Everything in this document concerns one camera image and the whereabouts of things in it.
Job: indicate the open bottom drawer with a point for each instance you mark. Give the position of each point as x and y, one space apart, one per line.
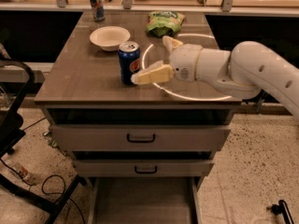
162 200

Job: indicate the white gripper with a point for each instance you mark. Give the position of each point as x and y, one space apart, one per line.
184 62

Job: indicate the grey drawer cabinet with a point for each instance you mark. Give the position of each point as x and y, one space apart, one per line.
84 88

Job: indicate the upper grey drawer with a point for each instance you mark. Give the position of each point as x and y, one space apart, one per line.
140 138

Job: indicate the plastic bottle on floor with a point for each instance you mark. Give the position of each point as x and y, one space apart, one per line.
19 171

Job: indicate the middle grey drawer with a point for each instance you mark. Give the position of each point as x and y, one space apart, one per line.
143 168

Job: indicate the tall blue energy drink can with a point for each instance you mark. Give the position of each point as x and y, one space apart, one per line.
97 10

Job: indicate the blue pepsi can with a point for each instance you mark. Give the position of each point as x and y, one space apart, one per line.
129 55

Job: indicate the grey drawer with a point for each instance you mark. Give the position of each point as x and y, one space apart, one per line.
140 138
143 168

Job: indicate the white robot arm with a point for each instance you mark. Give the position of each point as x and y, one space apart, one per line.
243 72

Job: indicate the black chair frame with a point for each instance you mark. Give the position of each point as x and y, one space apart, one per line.
11 133

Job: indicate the green chip bag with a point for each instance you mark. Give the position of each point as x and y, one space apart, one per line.
164 22

